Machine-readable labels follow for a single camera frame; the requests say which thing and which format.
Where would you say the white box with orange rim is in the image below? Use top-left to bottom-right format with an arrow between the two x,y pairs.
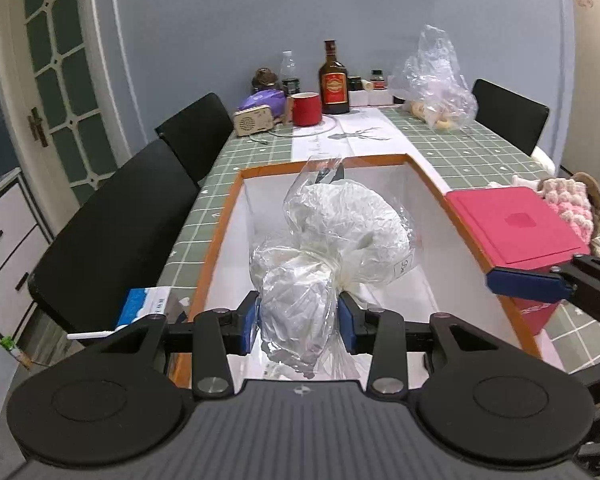
172,152 -> 543,396

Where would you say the brown liquor bottle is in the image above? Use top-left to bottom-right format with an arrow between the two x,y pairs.
318,40 -> 351,115

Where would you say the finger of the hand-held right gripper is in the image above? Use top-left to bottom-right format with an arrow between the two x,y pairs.
486,255 -> 600,331

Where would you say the wicker basket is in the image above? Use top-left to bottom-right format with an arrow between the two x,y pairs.
570,172 -> 600,261

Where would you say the dark door handle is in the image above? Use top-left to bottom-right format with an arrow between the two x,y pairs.
27,107 -> 50,148

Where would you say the red mug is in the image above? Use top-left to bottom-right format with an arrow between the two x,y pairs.
287,92 -> 323,127

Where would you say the white door with green panes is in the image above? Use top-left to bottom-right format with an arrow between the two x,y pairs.
0,0 -> 131,221

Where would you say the black chair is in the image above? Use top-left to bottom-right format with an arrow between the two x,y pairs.
27,139 -> 201,348
471,78 -> 551,157
155,92 -> 236,186

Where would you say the white drawer cabinet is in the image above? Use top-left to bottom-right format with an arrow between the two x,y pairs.
0,167 -> 53,331

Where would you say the blue and white box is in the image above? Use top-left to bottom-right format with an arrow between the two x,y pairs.
116,286 -> 171,331

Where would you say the pink crochet cloth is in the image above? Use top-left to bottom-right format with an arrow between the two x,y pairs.
537,177 -> 596,243

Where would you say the white table runner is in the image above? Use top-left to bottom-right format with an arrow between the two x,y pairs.
291,105 -> 426,163

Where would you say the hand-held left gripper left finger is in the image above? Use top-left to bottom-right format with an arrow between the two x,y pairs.
96,291 -> 259,400

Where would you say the purple bag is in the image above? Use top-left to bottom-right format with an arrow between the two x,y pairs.
237,89 -> 287,117

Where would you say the green checked tablecloth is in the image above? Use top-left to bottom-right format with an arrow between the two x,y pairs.
165,105 -> 600,401

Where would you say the brown plush toy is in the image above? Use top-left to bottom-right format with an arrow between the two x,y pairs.
251,67 -> 281,94

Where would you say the beige radio speaker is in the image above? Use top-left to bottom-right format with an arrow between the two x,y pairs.
234,105 -> 276,137

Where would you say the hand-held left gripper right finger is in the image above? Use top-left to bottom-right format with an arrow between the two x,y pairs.
338,291 -> 506,398

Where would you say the clear plastic water bottle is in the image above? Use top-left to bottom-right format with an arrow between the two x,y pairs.
280,51 -> 301,98

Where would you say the clear plastic bag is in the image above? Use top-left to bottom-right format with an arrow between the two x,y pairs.
389,25 -> 479,132

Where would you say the clear bag with white cloth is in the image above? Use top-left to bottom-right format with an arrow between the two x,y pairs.
250,156 -> 416,381

